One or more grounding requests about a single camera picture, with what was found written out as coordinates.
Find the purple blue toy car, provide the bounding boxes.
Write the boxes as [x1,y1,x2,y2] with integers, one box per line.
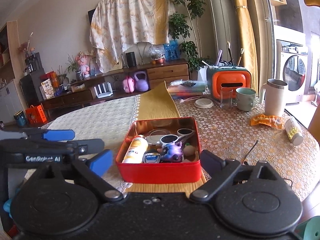
[160,142,184,163]

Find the white frame sunglasses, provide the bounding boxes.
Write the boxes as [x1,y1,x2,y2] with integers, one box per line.
[160,128,195,146]

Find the white orange spray can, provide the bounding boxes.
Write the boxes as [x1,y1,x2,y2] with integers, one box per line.
[122,135,149,164]

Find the round clear mirror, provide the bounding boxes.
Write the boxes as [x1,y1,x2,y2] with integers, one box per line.
[144,129,170,146]

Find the cream dumpling toy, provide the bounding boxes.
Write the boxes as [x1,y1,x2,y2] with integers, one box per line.
[183,145,197,158]

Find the blue gloved left hand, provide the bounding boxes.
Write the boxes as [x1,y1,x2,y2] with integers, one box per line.
[3,198,12,218]

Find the orange gift bag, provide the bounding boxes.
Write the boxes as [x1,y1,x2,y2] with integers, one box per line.
[25,105,47,125]

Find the red metal tin box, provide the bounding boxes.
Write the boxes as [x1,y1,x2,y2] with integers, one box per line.
[116,117,202,184]

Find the cream quilted table cover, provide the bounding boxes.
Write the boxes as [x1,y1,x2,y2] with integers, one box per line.
[42,95,140,193]

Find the snack box on sideboard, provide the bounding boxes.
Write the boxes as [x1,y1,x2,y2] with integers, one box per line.
[41,79,54,100]

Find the white wifi router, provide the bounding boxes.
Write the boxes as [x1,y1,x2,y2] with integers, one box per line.
[93,82,113,99]

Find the black coffee machine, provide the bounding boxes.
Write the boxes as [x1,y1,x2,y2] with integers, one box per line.
[25,53,44,75]

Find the white round lid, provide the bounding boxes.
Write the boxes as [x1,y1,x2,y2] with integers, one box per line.
[194,98,214,109]

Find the orange snack wrapper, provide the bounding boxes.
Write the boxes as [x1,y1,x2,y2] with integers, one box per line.
[249,114,283,129]

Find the clear drinking glass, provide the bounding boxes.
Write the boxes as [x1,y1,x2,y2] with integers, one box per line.
[220,87,233,109]

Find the pale green ceramic mug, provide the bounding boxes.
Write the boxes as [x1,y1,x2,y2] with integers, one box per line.
[236,87,256,112]

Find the wooden sideboard cabinet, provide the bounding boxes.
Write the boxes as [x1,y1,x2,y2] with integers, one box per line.
[41,59,190,119]

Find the jar of yellow pills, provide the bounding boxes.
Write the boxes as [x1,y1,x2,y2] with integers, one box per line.
[284,117,303,146]

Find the yellow wood-grain mat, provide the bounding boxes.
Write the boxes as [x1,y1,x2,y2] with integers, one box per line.
[125,81,208,196]

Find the purple kettlebell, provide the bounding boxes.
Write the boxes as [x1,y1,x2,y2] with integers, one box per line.
[133,71,149,92]

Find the pink plush doll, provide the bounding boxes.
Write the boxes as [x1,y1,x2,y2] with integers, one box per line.
[75,52,90,78]

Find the white thermos jug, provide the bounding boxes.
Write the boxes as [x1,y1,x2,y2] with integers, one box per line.
[259,79,289,117]

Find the orange green tissue box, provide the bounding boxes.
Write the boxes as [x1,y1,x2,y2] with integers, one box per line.
[206,66,252,101]

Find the stack of colourful books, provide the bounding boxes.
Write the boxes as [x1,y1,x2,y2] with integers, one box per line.
[167,80,207,97]

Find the black cylindrical speaker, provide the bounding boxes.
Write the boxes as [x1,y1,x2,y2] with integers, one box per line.
[125,51,137,68]

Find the clear bag of fruit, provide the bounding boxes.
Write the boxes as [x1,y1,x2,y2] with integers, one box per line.
[149,44,165,64]

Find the blue gift bag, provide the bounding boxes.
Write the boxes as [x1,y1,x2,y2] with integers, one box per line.
[163,40,180,61]

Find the front-load washing machine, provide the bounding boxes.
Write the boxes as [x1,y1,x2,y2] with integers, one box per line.
[274,25,308,104]

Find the floral draped cloth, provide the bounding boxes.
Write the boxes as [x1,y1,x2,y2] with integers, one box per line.
[89,0,174,73]

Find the green potted plant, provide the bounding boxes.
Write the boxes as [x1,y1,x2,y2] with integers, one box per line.
[169,0,208,75]

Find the yellow curtain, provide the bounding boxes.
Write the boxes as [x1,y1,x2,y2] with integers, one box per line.
[234,0,258,92]

